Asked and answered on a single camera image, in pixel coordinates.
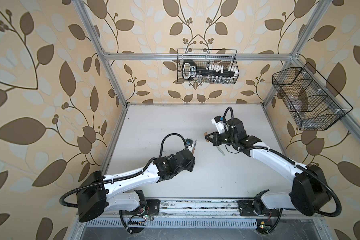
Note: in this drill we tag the black tool with sockets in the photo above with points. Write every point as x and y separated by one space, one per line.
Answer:
191 70

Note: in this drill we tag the aluminium frame post right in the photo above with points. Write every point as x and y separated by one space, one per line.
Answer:
293 27

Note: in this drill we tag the black wire basket right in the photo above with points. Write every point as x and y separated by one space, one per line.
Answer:
314 103

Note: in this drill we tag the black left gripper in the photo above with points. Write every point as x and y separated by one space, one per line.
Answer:
192 162

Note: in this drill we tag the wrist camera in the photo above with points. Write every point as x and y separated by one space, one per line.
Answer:
219 123
189 143

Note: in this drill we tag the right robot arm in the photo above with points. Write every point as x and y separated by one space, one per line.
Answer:
309 192

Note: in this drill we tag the black wire basket back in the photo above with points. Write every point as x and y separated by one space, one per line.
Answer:
202 57

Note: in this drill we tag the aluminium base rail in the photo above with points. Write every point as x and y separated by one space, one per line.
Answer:
172 208

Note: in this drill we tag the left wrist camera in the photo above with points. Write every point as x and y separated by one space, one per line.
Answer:
189 143

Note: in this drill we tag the aluminium frame post left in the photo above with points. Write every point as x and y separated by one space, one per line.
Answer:
80 8

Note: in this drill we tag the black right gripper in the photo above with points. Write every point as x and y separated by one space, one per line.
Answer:
214 140

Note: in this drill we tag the orange pen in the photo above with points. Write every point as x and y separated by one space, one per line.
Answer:
194 147

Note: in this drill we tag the black wire basket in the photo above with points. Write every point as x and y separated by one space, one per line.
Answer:
202 57
314 103

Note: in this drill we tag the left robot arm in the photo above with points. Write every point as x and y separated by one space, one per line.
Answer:
119 192

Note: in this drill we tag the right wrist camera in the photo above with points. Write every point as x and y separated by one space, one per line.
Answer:
219 123

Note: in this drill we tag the aluminium frame post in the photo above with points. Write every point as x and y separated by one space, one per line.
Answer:
80 8
293 27

